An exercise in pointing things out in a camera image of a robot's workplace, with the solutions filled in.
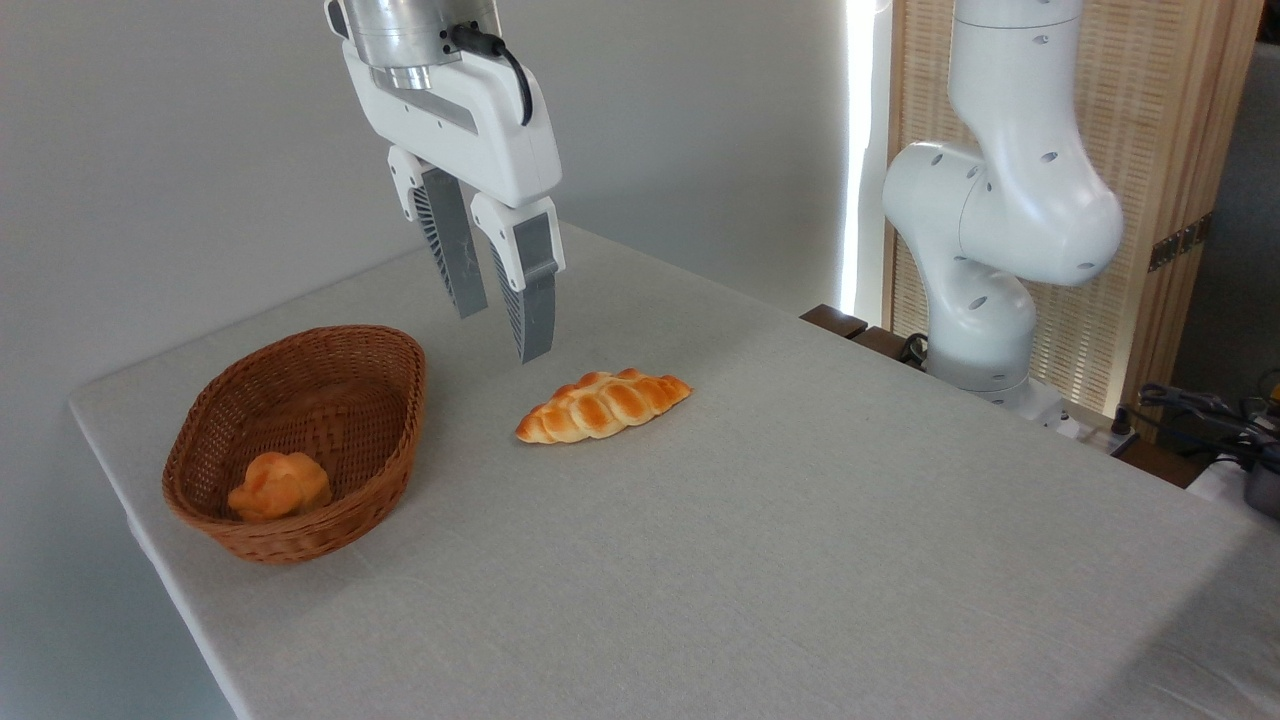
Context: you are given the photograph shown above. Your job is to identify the dark metal screen hinge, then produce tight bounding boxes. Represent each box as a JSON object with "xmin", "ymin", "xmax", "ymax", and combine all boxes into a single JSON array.
[{"xmin": 1148, "ymin": 211, "xmax": 1215, "ymax": 273}]

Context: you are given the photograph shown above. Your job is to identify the brown wicker basket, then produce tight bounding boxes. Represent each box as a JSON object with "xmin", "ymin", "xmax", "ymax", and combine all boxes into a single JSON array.
[{"xmin": 161, "ymin": 324, "xmax": 428, "ymax": 567}]

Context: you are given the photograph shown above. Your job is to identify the long braided bread loaf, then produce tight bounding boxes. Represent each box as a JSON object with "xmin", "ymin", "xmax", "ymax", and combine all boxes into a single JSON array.
[{"xmin": 515, "ymin": 368, "xmax": 694, "ymax": 446}]

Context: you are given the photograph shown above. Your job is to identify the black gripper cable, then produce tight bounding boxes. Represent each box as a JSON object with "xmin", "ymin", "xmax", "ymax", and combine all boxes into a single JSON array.
[{"xmin": 450, "ymin": 24, "xmax": 535, "ymax": 128}]

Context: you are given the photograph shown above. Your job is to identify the black cable bundle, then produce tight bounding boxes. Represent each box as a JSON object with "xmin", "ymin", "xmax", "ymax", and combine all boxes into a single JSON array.
[{"xmin": 1138, "ymin": 382, "xmax": 1280, "ymax": 473}]

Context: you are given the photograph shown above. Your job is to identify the wooden bamboo folding screen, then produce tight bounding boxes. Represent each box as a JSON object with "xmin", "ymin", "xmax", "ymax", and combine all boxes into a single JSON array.
[{"xmin": 884, "ymin": 0, "xmax": 1267, "ymax": 421}]

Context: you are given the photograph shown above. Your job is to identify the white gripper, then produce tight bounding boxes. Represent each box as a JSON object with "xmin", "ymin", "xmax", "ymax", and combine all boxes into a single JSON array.
[{"xmin": 341, "ymin": 40, "xmax": 567, "ymax": 365}]

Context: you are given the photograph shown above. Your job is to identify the round orange bread bun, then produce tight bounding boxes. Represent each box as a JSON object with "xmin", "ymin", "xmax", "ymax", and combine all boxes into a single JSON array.
[{"xmin": 227, "ymin": 451, "xmax": 333, "ymax": 523}]

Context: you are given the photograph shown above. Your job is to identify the dark wooden furniture edge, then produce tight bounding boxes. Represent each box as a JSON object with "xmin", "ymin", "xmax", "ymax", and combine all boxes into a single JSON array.
[{"xmin": 800, "ymin": 304, "xmax": 929, "ymax": 371}]

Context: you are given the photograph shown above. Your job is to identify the grey tablecloth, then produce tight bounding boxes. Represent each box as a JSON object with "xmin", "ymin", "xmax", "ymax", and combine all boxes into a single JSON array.
[{"xmin": 68, "ymin": 220, "xmax": 1280, "ymax": 720}]

